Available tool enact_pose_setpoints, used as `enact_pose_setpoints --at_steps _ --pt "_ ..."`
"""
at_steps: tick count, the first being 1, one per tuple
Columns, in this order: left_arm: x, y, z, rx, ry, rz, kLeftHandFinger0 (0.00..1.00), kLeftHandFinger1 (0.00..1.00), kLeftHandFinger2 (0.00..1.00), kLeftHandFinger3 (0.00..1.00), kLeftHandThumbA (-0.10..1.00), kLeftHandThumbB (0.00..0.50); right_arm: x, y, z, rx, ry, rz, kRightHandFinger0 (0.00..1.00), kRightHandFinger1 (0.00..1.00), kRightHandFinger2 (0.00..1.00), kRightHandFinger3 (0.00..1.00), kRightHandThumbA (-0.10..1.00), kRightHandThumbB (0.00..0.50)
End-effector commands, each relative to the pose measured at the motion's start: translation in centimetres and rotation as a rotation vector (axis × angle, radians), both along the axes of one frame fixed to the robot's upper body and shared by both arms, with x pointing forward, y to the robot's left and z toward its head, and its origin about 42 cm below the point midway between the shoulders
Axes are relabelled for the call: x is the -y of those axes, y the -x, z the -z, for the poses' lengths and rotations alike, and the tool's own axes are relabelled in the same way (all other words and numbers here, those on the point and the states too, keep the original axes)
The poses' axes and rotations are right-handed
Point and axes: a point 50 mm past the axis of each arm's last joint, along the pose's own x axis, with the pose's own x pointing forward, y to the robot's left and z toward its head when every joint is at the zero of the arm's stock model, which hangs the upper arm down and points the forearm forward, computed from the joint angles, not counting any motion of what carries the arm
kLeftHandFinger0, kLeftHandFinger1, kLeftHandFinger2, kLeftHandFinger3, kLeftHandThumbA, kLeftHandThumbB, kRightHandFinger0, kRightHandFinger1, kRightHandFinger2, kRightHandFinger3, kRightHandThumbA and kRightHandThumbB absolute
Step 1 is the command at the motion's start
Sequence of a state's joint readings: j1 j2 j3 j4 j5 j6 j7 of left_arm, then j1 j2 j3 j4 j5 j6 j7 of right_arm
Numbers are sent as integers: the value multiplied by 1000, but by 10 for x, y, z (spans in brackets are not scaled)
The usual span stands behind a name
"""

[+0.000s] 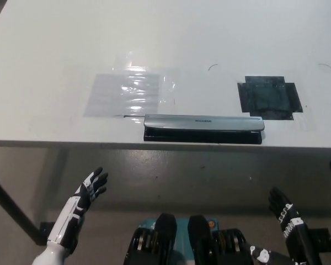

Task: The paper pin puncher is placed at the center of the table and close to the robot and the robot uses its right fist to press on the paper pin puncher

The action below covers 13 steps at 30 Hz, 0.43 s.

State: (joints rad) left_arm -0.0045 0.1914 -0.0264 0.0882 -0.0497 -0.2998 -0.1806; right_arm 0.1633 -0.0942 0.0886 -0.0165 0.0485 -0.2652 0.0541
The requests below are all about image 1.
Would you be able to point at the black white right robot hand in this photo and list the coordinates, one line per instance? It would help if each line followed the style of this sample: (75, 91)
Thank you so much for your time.
(298, 237)

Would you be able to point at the black tape patch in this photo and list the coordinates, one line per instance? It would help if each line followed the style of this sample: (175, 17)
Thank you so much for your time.
(268, 97)

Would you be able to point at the black table leg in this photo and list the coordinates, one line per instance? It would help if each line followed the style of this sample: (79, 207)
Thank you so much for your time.
(13, 207)

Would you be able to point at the clear plastic sleeve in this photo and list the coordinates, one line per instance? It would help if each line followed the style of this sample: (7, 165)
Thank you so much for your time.
(107, 96)

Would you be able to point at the silver black hole puncher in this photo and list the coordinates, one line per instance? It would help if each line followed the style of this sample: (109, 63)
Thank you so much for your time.
(198, 122)

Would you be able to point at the black table foot plate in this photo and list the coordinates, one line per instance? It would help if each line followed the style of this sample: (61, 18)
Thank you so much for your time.
(46, 231)

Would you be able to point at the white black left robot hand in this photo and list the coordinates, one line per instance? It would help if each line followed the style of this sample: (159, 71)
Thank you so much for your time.
(80, 203)

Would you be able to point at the clear plastic film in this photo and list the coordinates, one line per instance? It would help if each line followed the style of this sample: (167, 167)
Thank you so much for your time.
(168, 82)

